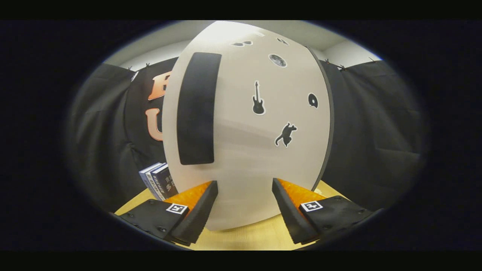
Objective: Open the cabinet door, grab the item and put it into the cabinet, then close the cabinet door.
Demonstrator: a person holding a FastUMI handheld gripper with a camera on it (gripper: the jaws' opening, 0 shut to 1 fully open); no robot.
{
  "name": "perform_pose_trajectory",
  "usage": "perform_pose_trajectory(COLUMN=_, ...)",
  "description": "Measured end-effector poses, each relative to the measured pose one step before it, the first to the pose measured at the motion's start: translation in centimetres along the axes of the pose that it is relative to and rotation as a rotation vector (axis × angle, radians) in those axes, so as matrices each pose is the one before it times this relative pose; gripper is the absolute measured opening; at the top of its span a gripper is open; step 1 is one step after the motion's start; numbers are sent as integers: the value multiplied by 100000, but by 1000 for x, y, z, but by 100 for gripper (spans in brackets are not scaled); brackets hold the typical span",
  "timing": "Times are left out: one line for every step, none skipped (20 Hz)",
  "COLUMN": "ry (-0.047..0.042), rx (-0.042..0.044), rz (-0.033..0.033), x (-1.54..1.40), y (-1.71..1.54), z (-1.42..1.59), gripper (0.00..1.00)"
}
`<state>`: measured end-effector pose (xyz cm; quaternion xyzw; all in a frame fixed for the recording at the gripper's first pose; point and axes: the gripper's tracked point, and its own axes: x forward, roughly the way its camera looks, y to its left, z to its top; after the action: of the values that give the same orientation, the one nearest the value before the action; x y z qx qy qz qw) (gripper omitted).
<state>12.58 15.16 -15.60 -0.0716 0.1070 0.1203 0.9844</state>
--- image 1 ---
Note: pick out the white cabinet door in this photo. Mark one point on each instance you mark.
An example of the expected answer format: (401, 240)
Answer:
(244, 158)

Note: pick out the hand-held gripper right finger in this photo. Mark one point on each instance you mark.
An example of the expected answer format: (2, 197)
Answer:
(290, 210)

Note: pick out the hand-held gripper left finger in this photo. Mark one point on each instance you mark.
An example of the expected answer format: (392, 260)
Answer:
(199, 210)

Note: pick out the pale blue book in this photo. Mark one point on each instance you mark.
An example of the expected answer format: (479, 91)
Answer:
(146, 177)

